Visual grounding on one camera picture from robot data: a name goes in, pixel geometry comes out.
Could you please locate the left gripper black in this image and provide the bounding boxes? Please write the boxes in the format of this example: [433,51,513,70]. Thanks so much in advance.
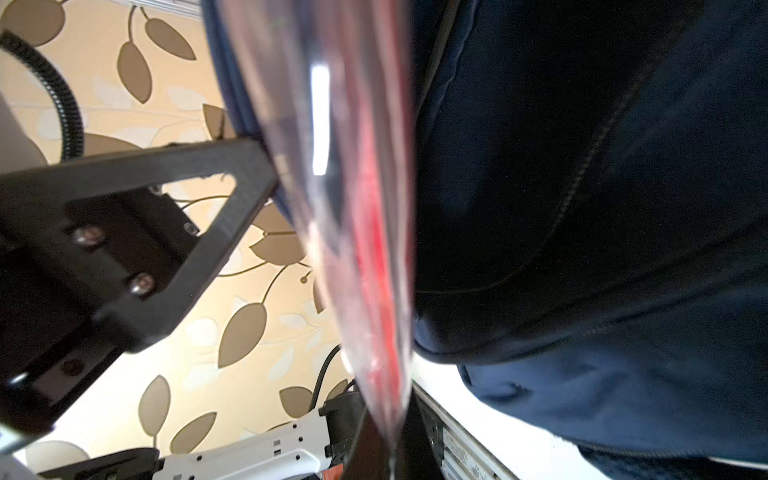
[1,140,276,447]

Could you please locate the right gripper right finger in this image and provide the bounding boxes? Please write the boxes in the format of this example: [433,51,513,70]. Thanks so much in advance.
[395,395,445,480]

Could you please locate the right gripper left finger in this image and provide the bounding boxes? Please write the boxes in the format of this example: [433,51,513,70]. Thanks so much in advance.
[341,413,390,480]

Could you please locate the navy blue student backpack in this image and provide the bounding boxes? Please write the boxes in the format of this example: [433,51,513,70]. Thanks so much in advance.
[201,1,767,479]

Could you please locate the red packet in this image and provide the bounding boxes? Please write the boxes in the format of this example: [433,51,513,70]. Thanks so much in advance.
[217,1,415,444]

